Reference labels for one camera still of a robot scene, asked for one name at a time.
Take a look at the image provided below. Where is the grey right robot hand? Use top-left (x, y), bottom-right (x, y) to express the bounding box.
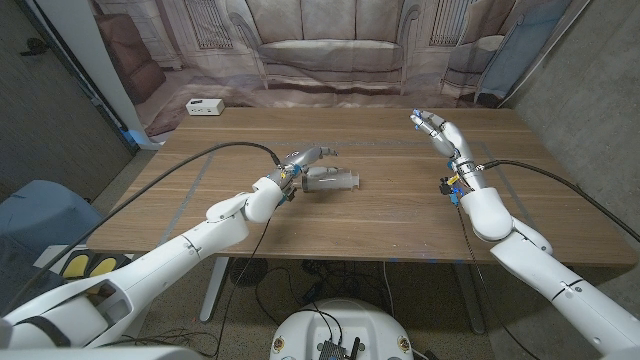
top-left (409, 109), bottom-right (489, 206)

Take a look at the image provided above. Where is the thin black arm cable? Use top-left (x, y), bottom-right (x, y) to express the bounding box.
top-left (455, 203), bottom-right (544, 360)
top-left (99, 202), bottom-right (282, 357)

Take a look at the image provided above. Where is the white flat floor board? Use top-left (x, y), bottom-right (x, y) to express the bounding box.
top-left (32, 244), bottom-right (71, 271)

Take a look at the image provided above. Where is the printed sofa room backdrop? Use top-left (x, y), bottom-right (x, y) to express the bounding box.
top-left (89, 0), bottom-right (591, 139)

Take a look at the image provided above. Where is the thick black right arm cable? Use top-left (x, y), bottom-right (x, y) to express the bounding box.
top-left (482, 159), bottom-right (640, 244)

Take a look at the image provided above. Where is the yellow black foot pedal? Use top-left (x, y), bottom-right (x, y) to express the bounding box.
top-left (59, 251), bottom-right (132, 281)

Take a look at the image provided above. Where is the white table leg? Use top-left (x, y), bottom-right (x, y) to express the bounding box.
top-left (198, 256), bottom-right (231, 324)

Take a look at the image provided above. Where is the clear plastic syringe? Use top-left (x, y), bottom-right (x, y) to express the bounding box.
top-left (301, 168), bottom-right (361, 194)

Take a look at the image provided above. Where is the black floor cable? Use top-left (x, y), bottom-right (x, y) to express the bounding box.
top-left (253, 266), bottom-right (346, 346)

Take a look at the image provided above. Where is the person leg in blue jeans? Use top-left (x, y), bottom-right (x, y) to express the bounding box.
top-left (0, 234), bottom-right (64, 311)

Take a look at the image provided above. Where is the white power strip box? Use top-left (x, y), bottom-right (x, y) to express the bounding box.
top-left (185, 97), bottom-right (226, 117)

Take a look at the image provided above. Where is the black antenna module on base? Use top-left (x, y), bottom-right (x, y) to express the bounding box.
top-left (315, 337), bottom-right (362, 360)

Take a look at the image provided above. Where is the white floor cable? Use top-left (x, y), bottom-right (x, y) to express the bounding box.
top-left (381, 261), bottom-right (397, 321)

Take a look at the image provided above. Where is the white door frame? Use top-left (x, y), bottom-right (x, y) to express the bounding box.
top-left (14, 0), bottom-right (164, 151)

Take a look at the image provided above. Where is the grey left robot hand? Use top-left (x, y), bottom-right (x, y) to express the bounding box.
top-left (269, 145), bottom-right (340, 202)

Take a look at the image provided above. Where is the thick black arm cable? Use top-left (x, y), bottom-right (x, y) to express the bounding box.
top-left (4, 141), bottom-right (282, 314)
top-left (482, 159), bottom-right (640, 244)

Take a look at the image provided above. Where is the round black floor fan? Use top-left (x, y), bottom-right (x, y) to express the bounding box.
top-left (229, 257), bottom-right (269, 289)

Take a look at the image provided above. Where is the white robot torso shell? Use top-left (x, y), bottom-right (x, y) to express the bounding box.
top-left (0, 345), bottom-right (204, 360)

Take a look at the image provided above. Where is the blue padded chair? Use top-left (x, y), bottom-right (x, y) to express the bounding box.
top-left (0, 179), bottom-right (105, 261)

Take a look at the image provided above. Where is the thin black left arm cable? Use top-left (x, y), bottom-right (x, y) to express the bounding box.
top-left (99, 202), bottom-right (282, 357)

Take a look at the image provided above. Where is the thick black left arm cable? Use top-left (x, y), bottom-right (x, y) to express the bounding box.
top-left (4, 141), bottom-right (282, 314)

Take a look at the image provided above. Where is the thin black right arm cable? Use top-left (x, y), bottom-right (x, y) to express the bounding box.
top-left (455, 203), bottom-right (544, 360)

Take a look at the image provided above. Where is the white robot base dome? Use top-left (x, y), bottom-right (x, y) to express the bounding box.
top-left (269, 298), bottom-right (415, 360)

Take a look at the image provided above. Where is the grey table leg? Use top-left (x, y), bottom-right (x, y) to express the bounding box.
top-left (455, 263), bottom-right (487, 335)

